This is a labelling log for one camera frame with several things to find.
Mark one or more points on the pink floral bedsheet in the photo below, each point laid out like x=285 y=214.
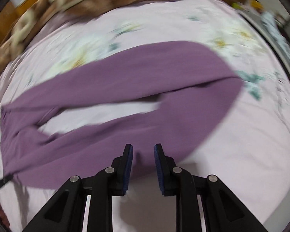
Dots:
x=232 y=149

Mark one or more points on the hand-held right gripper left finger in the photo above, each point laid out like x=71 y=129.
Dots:
x=128 y=171

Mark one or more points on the light blue cloth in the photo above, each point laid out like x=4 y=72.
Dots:
x=278 y=36

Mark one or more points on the purple knit garment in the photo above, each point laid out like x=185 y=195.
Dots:
x=159 y=70

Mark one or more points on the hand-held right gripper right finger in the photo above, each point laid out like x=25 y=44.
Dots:
x=158 y=171

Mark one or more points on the yellow toy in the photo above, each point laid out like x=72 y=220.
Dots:
x=255 y=4

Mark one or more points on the black bed frame rail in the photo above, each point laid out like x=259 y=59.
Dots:
x=268 y=40

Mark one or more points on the orange wooden cabinet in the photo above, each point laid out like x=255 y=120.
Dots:
x=17 y=12

